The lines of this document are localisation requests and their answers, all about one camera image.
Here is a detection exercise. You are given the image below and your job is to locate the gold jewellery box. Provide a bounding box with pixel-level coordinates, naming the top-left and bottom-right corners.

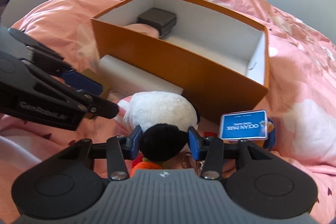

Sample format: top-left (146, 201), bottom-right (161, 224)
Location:
top-left (81, 68), bottom-right (112, 99)

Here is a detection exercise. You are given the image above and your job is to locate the silver cylindrical case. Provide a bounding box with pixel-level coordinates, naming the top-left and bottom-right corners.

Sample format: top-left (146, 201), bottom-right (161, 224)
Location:
top-left (98, 55), bottom-right (183, 97)

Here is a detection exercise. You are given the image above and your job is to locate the white black panda plush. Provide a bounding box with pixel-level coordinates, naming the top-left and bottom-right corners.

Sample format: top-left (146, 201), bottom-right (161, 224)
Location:
top-left (115, 91), bottom-right (201, 162)

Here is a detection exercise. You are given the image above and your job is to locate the blue Ocean Park tag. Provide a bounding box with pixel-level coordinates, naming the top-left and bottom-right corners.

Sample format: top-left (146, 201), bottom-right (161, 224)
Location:
top-left (219, 110), bottom-right (268, 141)

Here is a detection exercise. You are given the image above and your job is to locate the brown bear plush blue outfit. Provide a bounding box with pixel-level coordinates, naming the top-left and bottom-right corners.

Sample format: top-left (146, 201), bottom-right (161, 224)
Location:
top-left (258, 118), bottom-right (276, 151)

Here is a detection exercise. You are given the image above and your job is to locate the dark grey square box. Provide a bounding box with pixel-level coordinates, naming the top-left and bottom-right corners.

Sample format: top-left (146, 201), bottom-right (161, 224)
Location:
top-left (137, 8), bottom-right (177, 38)

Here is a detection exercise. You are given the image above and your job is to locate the orange green plush carrot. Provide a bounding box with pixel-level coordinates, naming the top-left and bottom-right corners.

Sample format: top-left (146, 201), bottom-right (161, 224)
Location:
top-left (130, 155), bottom-right (167, 177)

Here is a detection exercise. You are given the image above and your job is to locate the pink folded garment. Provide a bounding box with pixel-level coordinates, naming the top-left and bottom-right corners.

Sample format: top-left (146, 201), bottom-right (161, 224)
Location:
top-left (124, 23), bottom-right (159, 39)

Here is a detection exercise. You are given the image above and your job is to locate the orange cardboard storage box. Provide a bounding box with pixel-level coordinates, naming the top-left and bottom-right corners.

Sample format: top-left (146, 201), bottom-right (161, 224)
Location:
top-left (91, 0), bottom-right (269, 123)

